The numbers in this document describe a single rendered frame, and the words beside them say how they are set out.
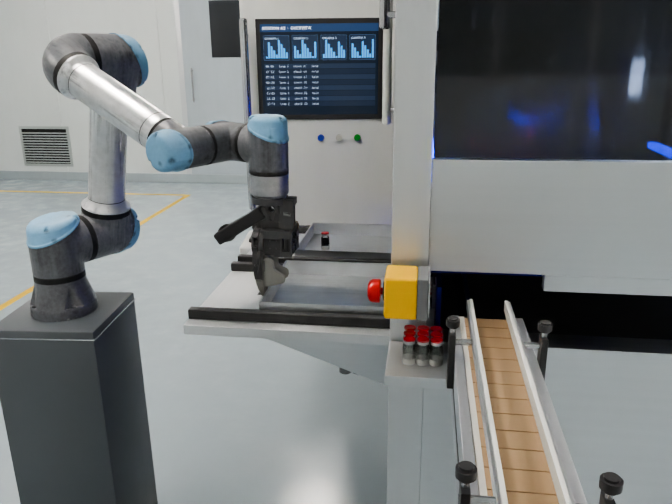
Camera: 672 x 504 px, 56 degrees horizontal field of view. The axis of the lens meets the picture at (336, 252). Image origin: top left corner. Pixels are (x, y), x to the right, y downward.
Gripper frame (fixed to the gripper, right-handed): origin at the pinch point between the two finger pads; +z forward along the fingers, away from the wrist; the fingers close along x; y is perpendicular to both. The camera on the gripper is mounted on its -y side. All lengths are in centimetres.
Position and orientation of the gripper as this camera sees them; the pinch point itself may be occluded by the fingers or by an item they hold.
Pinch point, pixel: (261, 290)
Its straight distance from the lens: 130.1
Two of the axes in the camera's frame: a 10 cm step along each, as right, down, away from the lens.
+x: 1.4, -3.0, 9.4
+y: 9.9, 0.6, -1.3
